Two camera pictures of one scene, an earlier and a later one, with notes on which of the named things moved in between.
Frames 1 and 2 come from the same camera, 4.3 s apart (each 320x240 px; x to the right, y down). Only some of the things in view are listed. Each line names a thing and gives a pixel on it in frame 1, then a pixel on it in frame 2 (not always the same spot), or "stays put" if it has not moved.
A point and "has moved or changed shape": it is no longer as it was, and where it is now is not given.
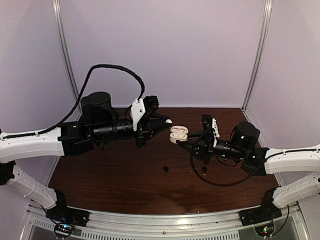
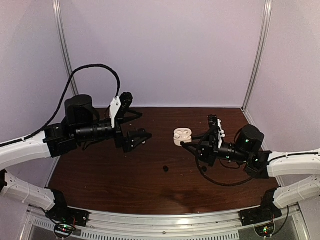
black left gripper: [144, 130] → [121, 141]
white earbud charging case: [178, 133] has moved or changed shape
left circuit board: [63, 230] stays put
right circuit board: [265, 230] stays put
